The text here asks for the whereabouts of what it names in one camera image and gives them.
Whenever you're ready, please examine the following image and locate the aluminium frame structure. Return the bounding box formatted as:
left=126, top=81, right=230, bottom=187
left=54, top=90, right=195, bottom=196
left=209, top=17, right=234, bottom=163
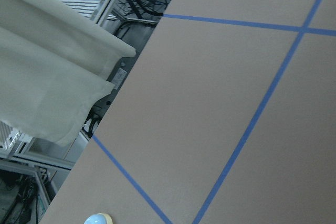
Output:
left=0, top=0, right=184, bottom=224

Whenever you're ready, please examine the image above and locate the beige fabric curtain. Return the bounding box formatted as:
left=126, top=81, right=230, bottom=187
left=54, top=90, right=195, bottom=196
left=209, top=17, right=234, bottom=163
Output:
left=1, top=0, right=135, bottom=146

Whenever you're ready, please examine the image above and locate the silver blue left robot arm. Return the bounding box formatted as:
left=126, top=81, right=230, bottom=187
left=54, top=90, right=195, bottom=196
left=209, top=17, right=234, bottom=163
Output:
left=84, top=213, right=113, bottom=224

